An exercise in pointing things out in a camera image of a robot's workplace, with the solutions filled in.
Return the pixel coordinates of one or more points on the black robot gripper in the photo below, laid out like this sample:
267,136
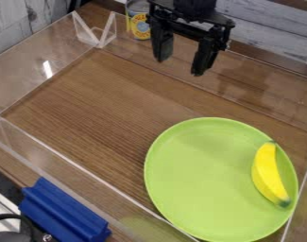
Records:
194,19

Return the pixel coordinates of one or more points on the blue plastic clamp block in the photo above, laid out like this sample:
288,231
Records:
60,215

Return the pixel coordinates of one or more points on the yellow toy banana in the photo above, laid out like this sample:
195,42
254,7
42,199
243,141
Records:
266,177

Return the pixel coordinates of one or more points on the lime green round plate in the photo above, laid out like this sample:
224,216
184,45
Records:
198,181

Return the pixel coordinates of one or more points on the clear acrylic enclosure wall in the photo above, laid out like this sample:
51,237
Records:
30,162

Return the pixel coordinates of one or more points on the yellow blue labelled tin can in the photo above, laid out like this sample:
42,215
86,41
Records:
136,11

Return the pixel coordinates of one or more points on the clear acrylic triangular bracket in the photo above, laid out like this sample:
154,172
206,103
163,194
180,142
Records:
95,36

